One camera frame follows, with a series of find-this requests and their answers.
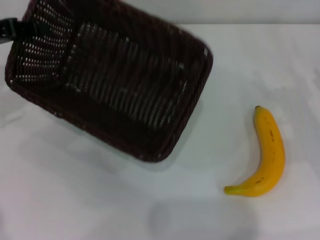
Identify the dark brown woven basket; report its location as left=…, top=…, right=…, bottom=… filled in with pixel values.
left=4, top=0, right=215, bottom=164

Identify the yellow banana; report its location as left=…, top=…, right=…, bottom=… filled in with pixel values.
left=223, top=105, right=286, bottom=198

